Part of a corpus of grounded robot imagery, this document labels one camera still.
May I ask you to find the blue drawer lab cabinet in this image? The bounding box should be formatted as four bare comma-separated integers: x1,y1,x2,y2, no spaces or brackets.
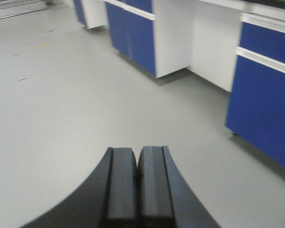
225,13,285,167

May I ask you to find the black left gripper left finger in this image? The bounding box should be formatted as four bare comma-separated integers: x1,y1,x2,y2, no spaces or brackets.
24,147,137,228

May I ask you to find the blue white lab cabinet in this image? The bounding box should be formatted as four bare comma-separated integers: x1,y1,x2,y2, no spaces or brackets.
73,0,245,91

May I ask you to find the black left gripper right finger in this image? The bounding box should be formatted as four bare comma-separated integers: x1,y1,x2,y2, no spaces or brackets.
138,146,220,228

